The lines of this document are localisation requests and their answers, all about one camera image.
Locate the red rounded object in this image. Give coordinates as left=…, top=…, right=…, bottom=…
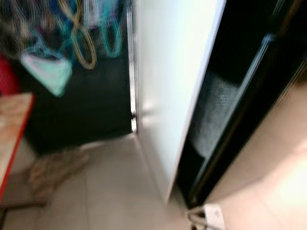
left=0, top=54, right=20, bottom=96

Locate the white fridge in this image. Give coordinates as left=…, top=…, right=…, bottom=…
left=132, top=0, right=307, bottom=207

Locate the mint green bag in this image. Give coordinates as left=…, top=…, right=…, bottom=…
left=22, top=52, right=75, bottom=96

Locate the marble table with red edge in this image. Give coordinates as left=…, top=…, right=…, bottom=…
left=0, top=92, right=35, bottom=197

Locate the yellow clothes hanger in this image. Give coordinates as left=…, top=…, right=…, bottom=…
left=60, top=0, right=97, bottom=70

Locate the teal clothes hanger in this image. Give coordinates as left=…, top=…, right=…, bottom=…
left=101, top=19, right=123, bottom=59

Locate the black cabinet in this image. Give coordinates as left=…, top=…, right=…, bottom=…
left=24, top=57, right=135, bottom=154

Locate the brown floor mat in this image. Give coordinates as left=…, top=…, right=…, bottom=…
left=28, top=149, right=89, bottom=202

